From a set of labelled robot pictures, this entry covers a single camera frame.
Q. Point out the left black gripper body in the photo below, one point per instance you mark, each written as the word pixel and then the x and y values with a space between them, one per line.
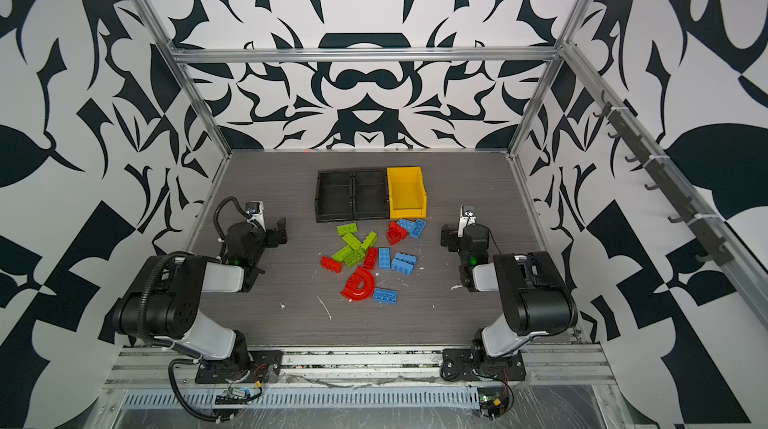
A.
pixel 275 234

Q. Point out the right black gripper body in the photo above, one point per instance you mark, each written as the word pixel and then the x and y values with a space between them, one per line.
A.
pixel 450 237

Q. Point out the blue lego stack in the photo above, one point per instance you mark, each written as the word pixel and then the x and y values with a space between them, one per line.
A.
pixel 403 263

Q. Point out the red lego cluster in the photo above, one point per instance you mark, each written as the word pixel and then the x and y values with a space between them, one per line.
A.
pixel 396 233

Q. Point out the red lego 2x4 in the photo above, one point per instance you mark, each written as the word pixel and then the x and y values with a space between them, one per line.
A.
pixel 371 258

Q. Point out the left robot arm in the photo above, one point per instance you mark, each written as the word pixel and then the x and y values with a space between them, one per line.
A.
pixel 162 305

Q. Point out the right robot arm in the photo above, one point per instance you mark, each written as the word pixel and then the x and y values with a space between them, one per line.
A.
pixel 534 298

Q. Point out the yellow bin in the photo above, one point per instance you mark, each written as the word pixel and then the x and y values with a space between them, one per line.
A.
pixel 407 194

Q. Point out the red lego small left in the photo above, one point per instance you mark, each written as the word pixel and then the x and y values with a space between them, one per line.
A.
pixel 331 264

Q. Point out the green lego flat top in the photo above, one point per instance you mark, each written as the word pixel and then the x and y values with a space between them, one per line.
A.
pixel 347 229

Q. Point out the left black bin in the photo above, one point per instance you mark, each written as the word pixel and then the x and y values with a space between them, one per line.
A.
pixel 334 196

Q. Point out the black bin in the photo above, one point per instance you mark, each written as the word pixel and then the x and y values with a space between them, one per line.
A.
pixel 371 194
pixel 334 196

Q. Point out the green lego long lower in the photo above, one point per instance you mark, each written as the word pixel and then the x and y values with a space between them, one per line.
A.
pixel 343 254

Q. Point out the green lego 2x4 middle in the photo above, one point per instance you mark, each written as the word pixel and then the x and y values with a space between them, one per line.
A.
pixel 352 241

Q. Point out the green lego on side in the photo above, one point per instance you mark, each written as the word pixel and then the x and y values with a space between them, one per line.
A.
pixel 369 241

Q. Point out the green lego upside down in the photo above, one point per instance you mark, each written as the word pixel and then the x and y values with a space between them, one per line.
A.
pixel 353 257

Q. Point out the middle black bin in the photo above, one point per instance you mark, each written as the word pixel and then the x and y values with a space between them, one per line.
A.
pixel 371 194

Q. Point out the left electronics board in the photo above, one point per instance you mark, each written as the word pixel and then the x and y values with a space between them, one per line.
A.
pixel 239 396

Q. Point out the electronics board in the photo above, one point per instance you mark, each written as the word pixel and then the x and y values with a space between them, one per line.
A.
pixel 493 406
pixel 239 396

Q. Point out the right electronics board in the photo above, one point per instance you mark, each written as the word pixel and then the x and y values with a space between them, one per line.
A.
pixel 493 406

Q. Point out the black hook rack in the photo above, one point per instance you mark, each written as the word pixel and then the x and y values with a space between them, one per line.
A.
pixel 645 154

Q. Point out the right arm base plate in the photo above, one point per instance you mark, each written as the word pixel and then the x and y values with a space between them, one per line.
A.
pixel 461 364

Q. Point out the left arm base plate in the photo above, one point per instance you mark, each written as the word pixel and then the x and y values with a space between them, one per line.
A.
pixel 258 366

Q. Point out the white cable duct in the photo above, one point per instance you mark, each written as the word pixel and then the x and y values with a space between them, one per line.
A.
pixel 323 398

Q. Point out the aluminium front rail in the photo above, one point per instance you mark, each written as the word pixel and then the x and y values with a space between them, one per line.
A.
pixel 342 367

